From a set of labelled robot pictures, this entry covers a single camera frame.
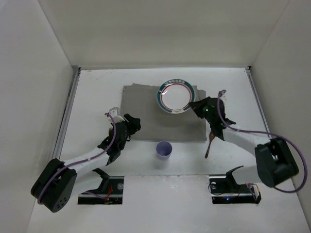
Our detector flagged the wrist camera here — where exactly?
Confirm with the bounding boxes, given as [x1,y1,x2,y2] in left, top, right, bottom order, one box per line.
[105,107,124,123]
[218,89,226,105]

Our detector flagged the aluminium table rail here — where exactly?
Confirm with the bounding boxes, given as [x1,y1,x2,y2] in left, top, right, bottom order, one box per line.
[51,66,81,159]
[245,67,270,133]

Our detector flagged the left aluminium table rail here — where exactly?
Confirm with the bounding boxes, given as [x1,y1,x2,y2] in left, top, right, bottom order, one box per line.
[51,66,81,159]

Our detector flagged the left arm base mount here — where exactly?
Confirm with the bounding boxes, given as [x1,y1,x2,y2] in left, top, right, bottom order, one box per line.
[77,168,124,205]

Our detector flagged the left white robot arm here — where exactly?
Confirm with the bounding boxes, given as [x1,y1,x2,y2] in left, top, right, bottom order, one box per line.
[31,111,141,213]

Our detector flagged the brown wooden spoon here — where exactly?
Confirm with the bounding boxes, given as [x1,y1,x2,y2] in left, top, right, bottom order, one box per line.
[205,132,215,159]

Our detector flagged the purple plastic cup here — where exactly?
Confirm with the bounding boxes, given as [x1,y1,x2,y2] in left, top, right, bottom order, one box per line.
[155,141,173,161]

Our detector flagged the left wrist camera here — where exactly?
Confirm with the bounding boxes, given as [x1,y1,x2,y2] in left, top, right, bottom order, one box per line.
[105,107,124,123]

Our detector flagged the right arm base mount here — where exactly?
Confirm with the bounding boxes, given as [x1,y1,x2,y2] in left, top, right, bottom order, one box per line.
[208,166,261,204]

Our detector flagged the right aluminium table rail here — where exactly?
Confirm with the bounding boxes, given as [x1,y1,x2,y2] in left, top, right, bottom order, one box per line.
[245,67,270,133]

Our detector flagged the white plate green rim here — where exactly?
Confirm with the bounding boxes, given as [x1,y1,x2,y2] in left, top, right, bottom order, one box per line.
[156,79,196,114]

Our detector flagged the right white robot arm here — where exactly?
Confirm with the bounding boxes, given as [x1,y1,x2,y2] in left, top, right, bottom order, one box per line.
[189,97,299,188]

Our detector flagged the grey cloth placemat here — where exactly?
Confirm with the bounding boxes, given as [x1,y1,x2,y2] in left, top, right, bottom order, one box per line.
[121,83,207,143]

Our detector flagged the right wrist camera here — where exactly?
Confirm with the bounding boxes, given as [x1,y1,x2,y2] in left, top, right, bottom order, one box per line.
[218,89,226,105]

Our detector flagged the brown wooden fork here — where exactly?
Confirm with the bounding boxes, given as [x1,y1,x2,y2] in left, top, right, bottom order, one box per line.
[108,126,114,135]

